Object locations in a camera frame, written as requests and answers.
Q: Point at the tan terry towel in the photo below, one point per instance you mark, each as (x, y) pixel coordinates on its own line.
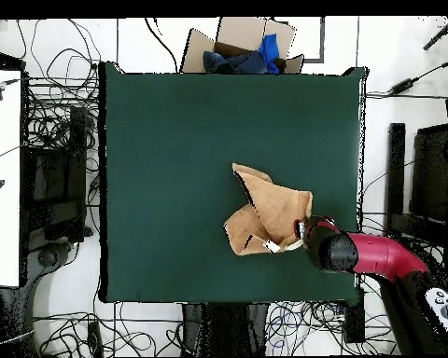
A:
(276, 209)

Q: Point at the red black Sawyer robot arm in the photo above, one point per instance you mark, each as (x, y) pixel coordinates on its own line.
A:
(380, 253)

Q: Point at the black floor box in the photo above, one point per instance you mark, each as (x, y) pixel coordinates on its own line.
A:
(354, 320)

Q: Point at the black upright bar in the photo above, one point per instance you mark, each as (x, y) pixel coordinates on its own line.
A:
(395, 179)

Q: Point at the dark green tablecloth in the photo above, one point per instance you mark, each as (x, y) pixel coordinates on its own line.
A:
(171, 167)

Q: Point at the navy blue garment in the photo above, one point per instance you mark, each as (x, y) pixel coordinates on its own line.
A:
(242, 63)

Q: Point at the black power adapter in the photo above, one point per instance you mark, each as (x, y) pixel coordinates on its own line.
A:
(401, 86)

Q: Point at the bright blue cloth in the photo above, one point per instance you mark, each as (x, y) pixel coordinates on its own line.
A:
(269, 48)

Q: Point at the brown cardboard box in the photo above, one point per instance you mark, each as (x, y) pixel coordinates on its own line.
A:
(242, 31)

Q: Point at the black power strip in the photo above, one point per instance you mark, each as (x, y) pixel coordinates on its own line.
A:
(95, 337)

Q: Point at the black tripod leg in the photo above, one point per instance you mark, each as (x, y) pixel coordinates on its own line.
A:
(442, 34)

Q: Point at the grey chair base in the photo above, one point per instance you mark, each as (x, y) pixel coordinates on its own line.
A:
(48, 257)

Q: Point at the white desk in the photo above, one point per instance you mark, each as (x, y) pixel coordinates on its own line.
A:
(2, 186)

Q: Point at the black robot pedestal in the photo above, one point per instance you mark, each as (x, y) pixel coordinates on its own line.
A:
(224, 328)

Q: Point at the black equipment frame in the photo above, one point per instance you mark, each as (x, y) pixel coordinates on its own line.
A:
(56, 186)

